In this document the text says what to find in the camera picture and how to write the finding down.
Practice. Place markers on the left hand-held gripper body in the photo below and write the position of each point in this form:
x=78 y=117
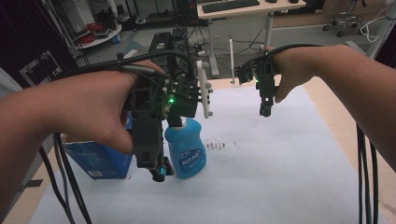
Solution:
x=149 y=137

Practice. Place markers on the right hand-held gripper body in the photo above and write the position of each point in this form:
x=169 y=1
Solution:
x=267 y=84

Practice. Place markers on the blue detergent bottle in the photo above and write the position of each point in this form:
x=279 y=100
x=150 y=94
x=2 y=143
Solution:
x=186 y=149

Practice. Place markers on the person's right hand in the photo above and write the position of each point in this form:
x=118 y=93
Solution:
x=295 y=67

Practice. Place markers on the person's left hand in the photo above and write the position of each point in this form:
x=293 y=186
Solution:
x=90 y=105

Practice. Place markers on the white upright pole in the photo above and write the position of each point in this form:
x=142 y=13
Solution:
x=232 y=62

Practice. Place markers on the blue cardboard box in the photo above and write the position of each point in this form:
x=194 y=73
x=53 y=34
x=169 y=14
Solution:
x=96 y=158

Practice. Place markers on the light wooden desk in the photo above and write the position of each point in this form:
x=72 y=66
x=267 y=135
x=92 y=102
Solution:
x=249 y=9

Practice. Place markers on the black computer tower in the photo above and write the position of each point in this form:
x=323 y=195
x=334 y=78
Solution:
x=165 y=43

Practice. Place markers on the black keyboard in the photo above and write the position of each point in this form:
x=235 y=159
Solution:
x=230 y=5

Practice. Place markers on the white table mat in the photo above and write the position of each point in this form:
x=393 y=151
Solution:
x=249 y=174

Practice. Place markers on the wheeled stool base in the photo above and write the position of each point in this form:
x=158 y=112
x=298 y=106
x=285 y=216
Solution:
x=342 y=21

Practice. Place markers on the round white side table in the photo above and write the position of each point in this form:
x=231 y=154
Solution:
x=102 y=39

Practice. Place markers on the black metal-edged case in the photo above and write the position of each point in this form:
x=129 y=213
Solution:
x=40 y=67

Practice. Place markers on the dark curtain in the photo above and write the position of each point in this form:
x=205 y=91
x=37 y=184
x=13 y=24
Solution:
x=28 y=31

